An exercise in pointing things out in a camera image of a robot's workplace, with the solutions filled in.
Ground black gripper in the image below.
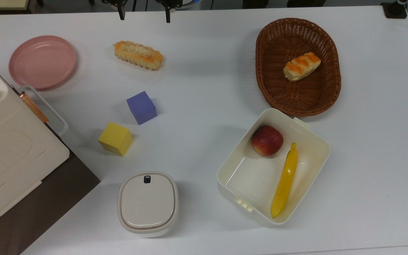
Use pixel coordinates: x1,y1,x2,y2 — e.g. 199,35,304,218
101,0,184,24

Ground red toy apple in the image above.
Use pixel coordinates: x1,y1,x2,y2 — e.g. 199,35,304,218
251,125,284,158

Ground white plastic container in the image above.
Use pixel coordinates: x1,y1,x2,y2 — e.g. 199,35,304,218
217,108,331,226

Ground long toy bread loaf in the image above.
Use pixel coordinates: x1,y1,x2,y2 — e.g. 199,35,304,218
113,40,164,71

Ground purple foam cube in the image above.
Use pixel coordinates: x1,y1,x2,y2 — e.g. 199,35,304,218
126,91,158,126

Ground pink plastic plate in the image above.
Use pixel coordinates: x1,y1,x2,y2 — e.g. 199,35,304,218
8,35,78,91

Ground yellow foam cube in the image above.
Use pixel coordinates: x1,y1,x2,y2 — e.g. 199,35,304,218
98,122,134,157

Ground light wooden crate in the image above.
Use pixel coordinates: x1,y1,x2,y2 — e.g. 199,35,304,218
0,0,29,11

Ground striped toy bread roll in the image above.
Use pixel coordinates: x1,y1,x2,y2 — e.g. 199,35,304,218
283,52,322,83

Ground brown wicker basket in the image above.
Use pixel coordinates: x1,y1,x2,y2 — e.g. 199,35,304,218
255,18,342,117

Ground cream lidded canister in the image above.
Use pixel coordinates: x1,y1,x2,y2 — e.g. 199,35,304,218
118,172,179,238

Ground cream toy kitchen cabinet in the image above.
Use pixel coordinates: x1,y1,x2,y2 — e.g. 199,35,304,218
0,53,71,233

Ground dark brown drawer box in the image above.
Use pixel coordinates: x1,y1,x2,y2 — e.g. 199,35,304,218
0,122,101,255

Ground yellow toy banana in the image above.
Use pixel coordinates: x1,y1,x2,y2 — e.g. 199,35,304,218
271,142,299,219

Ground white drawer handle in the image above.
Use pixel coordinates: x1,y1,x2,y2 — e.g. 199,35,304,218
16,85,69,137

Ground copper cabinet door handle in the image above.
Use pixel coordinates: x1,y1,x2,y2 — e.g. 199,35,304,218
19,91,50,124

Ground black table clamp mount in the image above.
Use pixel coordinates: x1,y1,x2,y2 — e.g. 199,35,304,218
381,0,408,19

